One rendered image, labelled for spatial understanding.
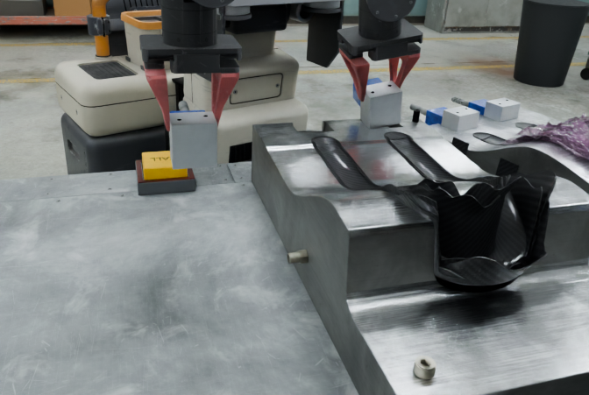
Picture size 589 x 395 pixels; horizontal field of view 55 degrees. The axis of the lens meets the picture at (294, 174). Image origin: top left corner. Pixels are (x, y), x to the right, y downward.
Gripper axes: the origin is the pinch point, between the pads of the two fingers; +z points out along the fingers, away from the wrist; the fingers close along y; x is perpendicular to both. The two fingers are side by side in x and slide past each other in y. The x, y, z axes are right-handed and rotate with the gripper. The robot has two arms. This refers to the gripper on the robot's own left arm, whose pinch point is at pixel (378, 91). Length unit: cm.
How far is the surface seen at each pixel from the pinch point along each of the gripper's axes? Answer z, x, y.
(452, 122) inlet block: 9.9, 2.2, 14.5
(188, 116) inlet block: -8.5, -11.5, -28.1
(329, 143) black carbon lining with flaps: 2.6, -6.5, -10.0
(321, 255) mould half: -0.7, -29.8, -19.1
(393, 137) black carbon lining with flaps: 4.3, -6.1, -0.2
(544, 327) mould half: 0.6, -43.5, -3.6
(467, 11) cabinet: 194, 454, 309
